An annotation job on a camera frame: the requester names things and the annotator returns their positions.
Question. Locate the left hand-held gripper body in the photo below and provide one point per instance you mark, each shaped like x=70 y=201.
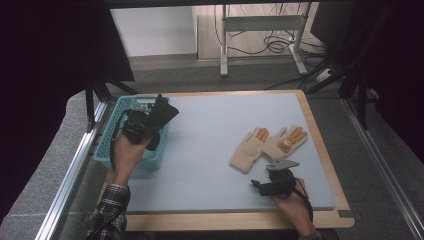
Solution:
x=136 y=128

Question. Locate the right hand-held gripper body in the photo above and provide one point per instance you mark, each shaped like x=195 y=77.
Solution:
x=281 y=181

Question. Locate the black glove with white marks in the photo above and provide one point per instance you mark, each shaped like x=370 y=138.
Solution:
x=163 y=115

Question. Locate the teal plastic basket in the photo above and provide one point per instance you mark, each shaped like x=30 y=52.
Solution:
x=151 y=161

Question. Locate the person's right hand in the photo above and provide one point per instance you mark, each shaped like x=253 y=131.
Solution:
x=295 y=208

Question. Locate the person's left hand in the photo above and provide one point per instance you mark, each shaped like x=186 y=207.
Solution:
x=126 y=156

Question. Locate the beige glove orange fingers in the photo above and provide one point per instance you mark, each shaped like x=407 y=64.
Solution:
x=248 y=151
x=278 y=146

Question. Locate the grey foam mat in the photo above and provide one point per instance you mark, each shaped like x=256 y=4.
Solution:
x=206 y=160

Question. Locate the white panel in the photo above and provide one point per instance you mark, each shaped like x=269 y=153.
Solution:
x=153 y=30

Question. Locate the dark curtain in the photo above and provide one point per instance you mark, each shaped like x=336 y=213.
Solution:
x=40 y=83
x=403 y=66

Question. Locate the black metal stand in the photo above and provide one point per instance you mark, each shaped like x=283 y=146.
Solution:
x=361 y=100

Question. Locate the white power strip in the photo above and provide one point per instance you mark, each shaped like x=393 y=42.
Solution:
x=324 y=75

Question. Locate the aluminium rail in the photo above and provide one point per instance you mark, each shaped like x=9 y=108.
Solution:
x=383 y=170
x=71 y=173

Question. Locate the white metal stand frame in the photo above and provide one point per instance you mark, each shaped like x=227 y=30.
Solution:
x=263 y=22

